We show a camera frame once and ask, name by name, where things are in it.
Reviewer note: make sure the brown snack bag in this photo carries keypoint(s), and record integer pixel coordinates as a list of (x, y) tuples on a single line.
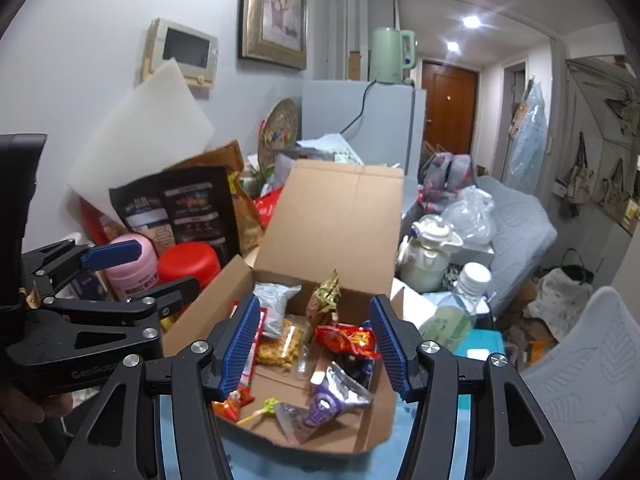
[(245, 220)]

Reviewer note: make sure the white foam board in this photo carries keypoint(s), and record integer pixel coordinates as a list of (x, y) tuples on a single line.
[(145, 125)]

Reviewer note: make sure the hanging canvas bag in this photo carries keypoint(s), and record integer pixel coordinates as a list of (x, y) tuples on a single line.
[(617, 192), (575, 175)]

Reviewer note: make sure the purple silver pouch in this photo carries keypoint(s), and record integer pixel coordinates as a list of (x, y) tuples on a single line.
[(335, 395)]

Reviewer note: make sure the grey red backpack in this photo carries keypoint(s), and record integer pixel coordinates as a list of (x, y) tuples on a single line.
[(445, 170)]

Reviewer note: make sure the blue floral tablecloth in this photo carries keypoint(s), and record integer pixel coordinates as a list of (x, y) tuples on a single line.
[(310, 465)]

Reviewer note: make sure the round woven plate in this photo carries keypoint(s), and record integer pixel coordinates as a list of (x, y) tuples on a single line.
[(280, 125)]

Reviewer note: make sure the white refrigerator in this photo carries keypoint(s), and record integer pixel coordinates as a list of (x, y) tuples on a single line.
[(385, 120)]

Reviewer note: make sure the grey white snack bag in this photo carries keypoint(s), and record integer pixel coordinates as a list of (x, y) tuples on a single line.
[(275, 305)]

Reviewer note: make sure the long red white packet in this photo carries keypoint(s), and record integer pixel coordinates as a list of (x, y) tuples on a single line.
[(250, 379)]

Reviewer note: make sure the person's left hand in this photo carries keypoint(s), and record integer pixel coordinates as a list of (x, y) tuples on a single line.
[(30, 407)]

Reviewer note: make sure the black snack bag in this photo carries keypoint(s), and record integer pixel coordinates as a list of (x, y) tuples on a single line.
[(190, 210)]

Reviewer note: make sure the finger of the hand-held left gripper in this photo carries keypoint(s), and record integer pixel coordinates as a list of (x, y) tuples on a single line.
[(112, 255), (170, 295)]

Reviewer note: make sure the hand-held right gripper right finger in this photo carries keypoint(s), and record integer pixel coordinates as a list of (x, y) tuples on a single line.
[(390, 345)]

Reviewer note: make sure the red plastic container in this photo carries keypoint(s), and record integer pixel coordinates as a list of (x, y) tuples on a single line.
[(190, 262)]

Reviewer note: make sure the gold framed picture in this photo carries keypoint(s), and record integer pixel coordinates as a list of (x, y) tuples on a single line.
[(272, 10)]

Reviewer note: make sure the gold green snack packet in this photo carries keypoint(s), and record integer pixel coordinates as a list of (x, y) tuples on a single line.
[(325, 300)]

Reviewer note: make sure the brown wooden door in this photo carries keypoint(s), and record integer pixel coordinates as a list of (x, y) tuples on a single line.
[(447, 105)]

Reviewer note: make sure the large red snack packet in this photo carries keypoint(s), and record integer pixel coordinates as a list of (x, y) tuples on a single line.
[(345, 340)]

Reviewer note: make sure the grey quilted chair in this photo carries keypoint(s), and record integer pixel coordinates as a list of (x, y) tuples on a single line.
[(585, 390), (520, 230)]

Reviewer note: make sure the pink jar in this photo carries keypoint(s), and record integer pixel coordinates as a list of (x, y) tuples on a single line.
[(137, 280)]

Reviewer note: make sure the brown cardboard box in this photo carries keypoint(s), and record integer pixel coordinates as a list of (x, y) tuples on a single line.
[(340, 210)]

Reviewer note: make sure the wall intercom monitor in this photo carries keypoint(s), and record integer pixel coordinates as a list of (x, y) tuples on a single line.
[(182, 52)]

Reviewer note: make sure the yellow waffle packet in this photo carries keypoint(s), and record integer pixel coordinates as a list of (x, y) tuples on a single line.
[(280, 347)]

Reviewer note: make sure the clear plastic bag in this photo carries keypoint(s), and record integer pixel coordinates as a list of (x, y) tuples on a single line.
[(470, 220)]

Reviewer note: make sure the clear bottle yellow liquid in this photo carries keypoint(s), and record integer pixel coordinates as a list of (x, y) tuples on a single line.
[(450, 320)]

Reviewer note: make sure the hanging blue plastic bag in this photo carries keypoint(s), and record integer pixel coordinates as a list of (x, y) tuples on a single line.
[(527, 135)]

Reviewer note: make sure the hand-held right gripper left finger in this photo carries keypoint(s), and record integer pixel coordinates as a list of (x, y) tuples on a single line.
[(240, 345)]

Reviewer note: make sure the green electric kettle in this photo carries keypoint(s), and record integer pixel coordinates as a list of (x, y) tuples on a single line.
[(390, 55)]

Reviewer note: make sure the yellow green lollipop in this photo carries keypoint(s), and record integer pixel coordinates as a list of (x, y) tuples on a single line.
[(267, 406)]

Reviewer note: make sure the white ceramic teapot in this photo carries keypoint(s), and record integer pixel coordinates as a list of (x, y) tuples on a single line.
[(425, 255)]

